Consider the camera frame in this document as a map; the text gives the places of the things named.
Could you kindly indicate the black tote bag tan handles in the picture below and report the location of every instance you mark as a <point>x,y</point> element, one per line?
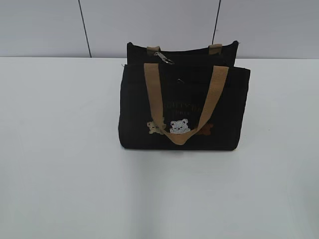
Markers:
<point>194,102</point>

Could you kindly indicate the silver zipper pull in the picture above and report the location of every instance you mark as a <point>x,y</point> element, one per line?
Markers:
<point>160,56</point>

